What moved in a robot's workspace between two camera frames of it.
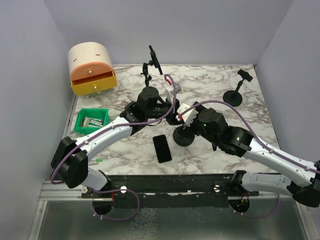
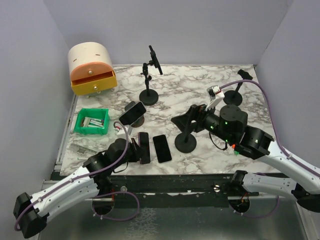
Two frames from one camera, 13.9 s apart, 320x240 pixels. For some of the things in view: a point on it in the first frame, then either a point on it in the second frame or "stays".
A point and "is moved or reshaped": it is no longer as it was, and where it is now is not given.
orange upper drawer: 88,69 stays
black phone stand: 234,98 stays
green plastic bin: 91,119 stays
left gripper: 172,119 → 137,151
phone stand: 183,137 is moved or reshaped
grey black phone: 162,148 stays
